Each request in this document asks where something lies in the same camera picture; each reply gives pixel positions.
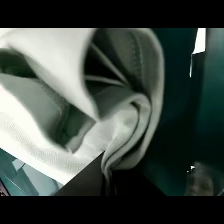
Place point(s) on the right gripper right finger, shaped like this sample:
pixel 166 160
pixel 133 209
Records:
pixel 136 185

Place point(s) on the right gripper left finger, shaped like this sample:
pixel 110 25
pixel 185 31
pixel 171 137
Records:
pixel 87 180

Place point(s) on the white garment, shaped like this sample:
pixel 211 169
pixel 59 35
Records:
pixel 40 53

